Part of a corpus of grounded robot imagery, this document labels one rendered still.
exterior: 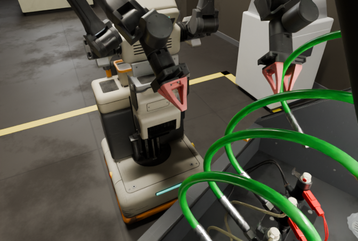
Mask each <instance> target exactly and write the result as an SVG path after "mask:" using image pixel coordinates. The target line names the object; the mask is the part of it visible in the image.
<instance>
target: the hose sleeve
mask: <svg viewBox="0 0 358 241"><path fill-rule="evenodd" d="M285 115H286V117H287V119H288V121H289V123H290V124H291V126H292V128H293V130H294V131H296V132H300V133H304V131H303V130H302V128H301V127H300V125H299V123H298V122H297V119H296V117H295V115H294V114H293V113H292V111H290V112H288V113H286V114H285Z"/></svg>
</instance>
